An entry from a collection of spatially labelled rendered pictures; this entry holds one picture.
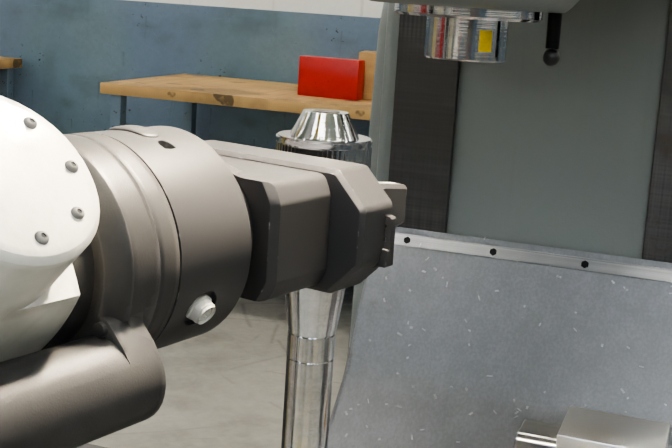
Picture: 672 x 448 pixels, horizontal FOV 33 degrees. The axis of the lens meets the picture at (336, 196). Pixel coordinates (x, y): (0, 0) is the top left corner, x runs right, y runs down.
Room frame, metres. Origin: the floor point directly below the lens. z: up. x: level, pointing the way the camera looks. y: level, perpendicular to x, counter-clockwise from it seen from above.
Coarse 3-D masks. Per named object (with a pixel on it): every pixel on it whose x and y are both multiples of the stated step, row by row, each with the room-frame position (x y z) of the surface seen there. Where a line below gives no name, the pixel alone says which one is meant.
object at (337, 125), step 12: (300, 120) 0.54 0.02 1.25; (312, 120) 0.53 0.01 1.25; (324, 120) 0.53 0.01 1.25; (336, 120) 0.53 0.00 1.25; (348, 120) 0.54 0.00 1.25; (300, 132) 0.53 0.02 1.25; (312, 132) 0.53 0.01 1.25; (324, 132) 0.53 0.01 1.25; (336, 132) 0.53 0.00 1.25; (348, 132) 0.53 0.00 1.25
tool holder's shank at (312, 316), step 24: (288, 312) 0.54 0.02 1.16; (312, 312) 0.53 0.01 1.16; (336, 312) 0.53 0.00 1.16; (288, 336) 0.54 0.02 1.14; (312, 336) 0.53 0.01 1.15; (288, 360) 0.54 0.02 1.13; (312, 360) 0.53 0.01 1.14; (288, 384) 0.53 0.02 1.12; (312, 384) 0.53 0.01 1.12; (288, 408) 0.53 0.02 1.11; (312, 408) 0.53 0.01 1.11; (288, 432) 0.53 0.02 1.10; (312, 432) 0.53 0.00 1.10
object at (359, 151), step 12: (288, 132) 0.55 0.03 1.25; (276, 144) 0.54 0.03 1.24; (288, 144) 0.53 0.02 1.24; (300, 144) 0.52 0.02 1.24; (312, 144) 0.52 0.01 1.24; (324, 144) 0.52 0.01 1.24; (336, 144) 0.52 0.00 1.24; (348, 144) 0.52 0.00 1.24; (360, 144) 0.53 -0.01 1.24; (324, 156) 0.52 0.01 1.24; (336, 156) 0.52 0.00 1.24; (348, 156) 0.52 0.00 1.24; (360, 156) 0.53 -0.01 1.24
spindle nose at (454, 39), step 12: (432, 24) 0.65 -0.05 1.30; (444, 24) 0.64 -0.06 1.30; (456, 24) 0.64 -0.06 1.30; (468, 24) 0.64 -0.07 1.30; (480, 24) 0.64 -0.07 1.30; (492, 24) 0.64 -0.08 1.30; (504, 24) 0.65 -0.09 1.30; (432, 36) 0.65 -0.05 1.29; (444, 36) 0.64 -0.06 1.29; (456, 36) 0.64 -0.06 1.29; (468, 36) 0.64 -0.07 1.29; (492, 36) 0.64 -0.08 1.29; (504, 36) 0.65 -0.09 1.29; (432, 48) 0.65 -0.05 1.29; (444, 48) 0.64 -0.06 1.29; (456, 48) 0.64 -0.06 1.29; (468, 48) 0.64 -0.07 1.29; (492, 48) 0.64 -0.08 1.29; (504, 48) 0.65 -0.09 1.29; (456, 60) 0.64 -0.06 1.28; (468, 60) 0.64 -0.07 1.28; (480, 60) 0.64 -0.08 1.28; (492, 60) 0.64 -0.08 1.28; (504, 60) 0.65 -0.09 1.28
